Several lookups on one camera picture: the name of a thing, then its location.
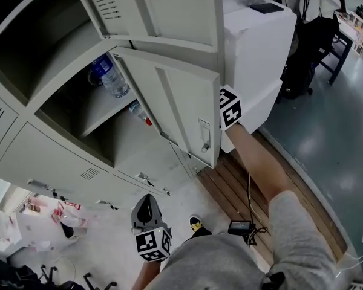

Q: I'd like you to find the clear glass cup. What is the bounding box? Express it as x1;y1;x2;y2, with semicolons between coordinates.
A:
87;66;105;87

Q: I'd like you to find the white cardboard box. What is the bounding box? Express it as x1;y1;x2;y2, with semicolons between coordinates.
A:
16;211;64;252

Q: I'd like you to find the grey metal locker cabinet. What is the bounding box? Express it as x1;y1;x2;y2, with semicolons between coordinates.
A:
0;0;227;211

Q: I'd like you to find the white box red label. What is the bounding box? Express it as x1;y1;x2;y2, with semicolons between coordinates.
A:
0;211;22;249

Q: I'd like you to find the wooden shelf unit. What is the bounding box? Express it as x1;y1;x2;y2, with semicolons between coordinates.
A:
335;10;363;56

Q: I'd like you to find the white box cabinet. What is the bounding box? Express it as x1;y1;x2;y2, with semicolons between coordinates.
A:
220;1;298;154

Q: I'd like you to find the person's right forearm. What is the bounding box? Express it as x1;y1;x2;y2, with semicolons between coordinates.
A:
224;121;292;207

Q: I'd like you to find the black cable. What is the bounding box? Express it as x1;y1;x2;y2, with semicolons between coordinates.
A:
241;225;269;248

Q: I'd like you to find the clear water jug red cap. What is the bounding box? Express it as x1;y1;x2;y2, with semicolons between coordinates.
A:
59;213;90;228
65;200;83;213
50;201;68;225

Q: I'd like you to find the thin pale cable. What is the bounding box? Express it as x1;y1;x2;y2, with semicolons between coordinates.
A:
247;172;263;225

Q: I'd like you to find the black flat device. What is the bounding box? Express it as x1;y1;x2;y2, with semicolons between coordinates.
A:
249;2;284;15

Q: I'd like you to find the black chair with jacket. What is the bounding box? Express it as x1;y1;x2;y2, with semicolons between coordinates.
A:
0;257;60;290

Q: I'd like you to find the wooden plank platform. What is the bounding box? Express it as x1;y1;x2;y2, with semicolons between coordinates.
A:
196;130;348;267

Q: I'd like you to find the black clip device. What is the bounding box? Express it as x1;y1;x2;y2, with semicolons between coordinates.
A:
261;271;287;290

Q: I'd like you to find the blue label water bottle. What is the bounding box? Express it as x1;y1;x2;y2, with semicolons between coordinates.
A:
90;53;131;99

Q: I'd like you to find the person's grey sweatshirt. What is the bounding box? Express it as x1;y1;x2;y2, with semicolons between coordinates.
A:
143;190;339;290

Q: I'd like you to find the white bin black opening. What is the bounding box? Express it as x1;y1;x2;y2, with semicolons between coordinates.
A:
59;221;83;240

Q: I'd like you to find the red cap plastic bottle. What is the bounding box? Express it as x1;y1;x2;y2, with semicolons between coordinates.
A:
128;100;154;127

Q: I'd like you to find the black backpack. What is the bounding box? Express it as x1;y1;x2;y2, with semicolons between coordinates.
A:
280;14;342;101

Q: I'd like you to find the person's left forearm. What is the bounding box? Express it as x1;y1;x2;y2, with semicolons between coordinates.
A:
132;259;162;290

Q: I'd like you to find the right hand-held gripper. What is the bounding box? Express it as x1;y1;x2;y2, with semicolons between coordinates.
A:
219;84;243;132

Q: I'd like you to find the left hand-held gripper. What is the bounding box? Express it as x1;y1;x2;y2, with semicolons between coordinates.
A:
130;193;173;263

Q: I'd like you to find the person's left shoe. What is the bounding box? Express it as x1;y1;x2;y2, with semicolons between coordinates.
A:
189;215;213;238

